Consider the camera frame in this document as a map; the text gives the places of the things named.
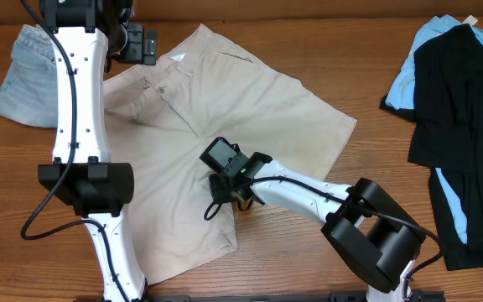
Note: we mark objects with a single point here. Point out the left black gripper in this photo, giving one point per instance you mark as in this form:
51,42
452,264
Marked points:
142,48

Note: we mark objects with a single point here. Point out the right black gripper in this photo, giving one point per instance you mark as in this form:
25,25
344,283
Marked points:
217,190

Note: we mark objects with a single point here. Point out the beige khaki shorts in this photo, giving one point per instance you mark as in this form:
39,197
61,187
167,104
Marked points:
160,119

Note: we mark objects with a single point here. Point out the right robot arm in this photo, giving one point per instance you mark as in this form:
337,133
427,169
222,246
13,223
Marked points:
374,236

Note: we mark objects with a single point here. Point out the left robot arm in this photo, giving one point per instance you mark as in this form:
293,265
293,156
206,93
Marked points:
87,36

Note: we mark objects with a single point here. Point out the folded light blue jeans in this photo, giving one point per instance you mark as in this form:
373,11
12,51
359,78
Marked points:
28,94

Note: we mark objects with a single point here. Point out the light blue shirt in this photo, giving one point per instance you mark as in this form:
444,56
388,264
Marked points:
400,97

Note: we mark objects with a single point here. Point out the black garment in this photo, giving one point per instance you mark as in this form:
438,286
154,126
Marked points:
447,110

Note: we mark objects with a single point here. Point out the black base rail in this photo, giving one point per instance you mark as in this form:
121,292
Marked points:
351,296

